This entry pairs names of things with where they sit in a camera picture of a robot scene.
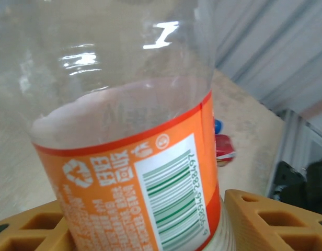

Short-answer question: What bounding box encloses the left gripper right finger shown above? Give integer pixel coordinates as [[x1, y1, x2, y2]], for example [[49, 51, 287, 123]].
[[225, 188, 322, 251]]

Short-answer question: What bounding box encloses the orange label orange cap bottle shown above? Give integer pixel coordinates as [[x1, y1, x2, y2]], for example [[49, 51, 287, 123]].
[[0, 0, 239, 251]]

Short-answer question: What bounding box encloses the long aluminium mounting rail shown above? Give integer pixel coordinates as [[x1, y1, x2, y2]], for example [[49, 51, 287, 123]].
[[265, 108, 322, 202]]

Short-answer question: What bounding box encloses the red yellow label bottle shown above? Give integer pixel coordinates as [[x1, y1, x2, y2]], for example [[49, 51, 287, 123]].
[[214, 133, 236, 168]]

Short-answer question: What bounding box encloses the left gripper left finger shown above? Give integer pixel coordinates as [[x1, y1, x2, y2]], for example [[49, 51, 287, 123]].
[[0, 200, 78, 251]]

